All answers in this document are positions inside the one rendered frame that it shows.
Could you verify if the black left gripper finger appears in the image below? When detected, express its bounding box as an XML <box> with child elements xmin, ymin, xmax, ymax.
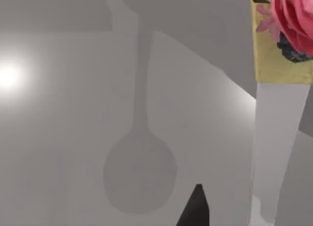
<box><xmin>176</xmin><ymin>183</ymin><xmax>211</xmax><ymax>226</ymax></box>

